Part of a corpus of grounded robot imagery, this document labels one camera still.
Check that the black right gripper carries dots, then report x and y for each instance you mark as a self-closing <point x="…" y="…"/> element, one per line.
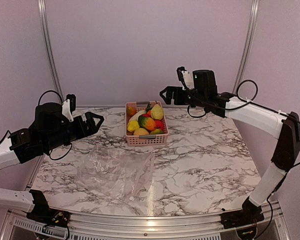
<point x="170" y="89"/>

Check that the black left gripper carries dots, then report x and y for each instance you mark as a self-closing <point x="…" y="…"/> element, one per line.
<point x="82" y="131"/>

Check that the pale yellow fake fruit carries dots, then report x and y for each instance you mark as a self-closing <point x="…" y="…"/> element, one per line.
<point x="157" y="112"/>

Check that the pink fake fruit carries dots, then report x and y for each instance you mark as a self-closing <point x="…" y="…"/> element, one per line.
<point x="159" y="125"/>

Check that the red fake pepper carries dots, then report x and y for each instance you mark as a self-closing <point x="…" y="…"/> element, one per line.
<point x="146" y="115"/>

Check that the orange red fake fruit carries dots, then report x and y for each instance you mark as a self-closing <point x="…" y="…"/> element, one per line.
<point x="131" y="111"/>

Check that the yellow fake lemon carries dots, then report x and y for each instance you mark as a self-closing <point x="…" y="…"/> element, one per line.
<point x="132" y="126"/>

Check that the green orange fake mango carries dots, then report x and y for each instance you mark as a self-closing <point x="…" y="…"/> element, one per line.
<point x="147" y="123"/>

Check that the peach fake fruit with leaf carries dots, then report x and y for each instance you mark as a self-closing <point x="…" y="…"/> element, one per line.
<point x="141" y="132"/>

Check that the clear zip top bag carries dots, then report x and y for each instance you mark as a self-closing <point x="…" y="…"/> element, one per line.
<point x="117" y="173"/>

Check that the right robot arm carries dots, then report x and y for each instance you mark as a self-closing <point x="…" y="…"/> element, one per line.
<point x="199" y="89"/>

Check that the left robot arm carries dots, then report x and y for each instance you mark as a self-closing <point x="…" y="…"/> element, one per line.
<point x="53" y="126"/>

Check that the pink perforated plastic basket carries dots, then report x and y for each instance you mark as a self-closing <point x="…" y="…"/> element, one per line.
<point x="148" y="140"/>

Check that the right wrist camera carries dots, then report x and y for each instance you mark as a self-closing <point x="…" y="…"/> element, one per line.
<point x="185" y="77"/>

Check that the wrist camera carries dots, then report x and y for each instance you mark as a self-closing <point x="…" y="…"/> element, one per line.
<point x="185" y="77"/>
<point x="69" y="106"/>

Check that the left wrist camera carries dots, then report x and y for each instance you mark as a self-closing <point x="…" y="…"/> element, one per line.
<point x="69" y="106"/>

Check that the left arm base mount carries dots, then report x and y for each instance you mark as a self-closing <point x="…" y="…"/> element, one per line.
<point x="43" y="213"/>

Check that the front aluminium rail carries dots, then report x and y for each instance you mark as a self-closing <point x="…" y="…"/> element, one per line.
<point x="88" y="226"/>

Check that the right aluminium frame post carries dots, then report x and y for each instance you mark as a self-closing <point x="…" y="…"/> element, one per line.
<point x="251" y="29"/>

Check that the aluminium frame post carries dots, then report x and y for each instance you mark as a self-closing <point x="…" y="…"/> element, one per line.
<point x="251" y="29"/>
<point x="48" y="46"/>

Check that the left aluminium frame post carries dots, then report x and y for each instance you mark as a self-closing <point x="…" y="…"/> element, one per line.
<point x="48" y="46"/>

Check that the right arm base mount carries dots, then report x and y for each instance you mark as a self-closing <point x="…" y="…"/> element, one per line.
<point x="239" y="218"/>

